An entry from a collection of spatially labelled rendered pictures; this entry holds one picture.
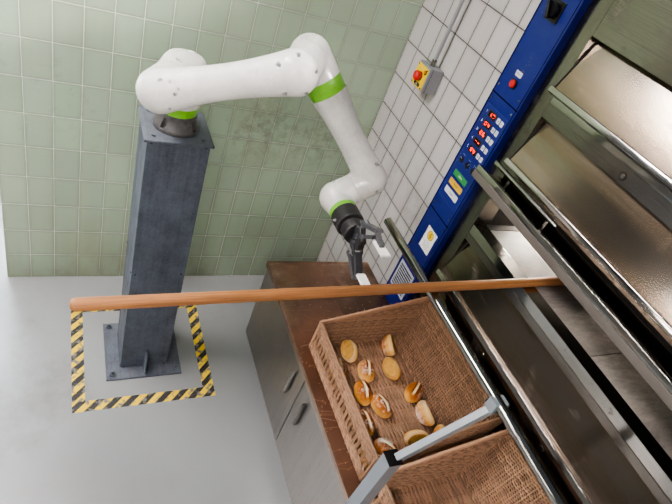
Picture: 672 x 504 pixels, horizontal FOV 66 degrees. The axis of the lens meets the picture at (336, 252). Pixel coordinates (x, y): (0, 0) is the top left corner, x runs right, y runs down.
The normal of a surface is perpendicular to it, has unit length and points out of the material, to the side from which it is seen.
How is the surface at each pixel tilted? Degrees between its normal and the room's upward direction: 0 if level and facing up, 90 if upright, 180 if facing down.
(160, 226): 90
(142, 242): 90
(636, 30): 90
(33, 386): 0
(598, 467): 70
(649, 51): 90
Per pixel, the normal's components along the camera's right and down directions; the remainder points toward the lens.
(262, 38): 0.33, 0.68
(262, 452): 0.32, -0.73
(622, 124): -0.73, -0.26
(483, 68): -0.89, -0.01
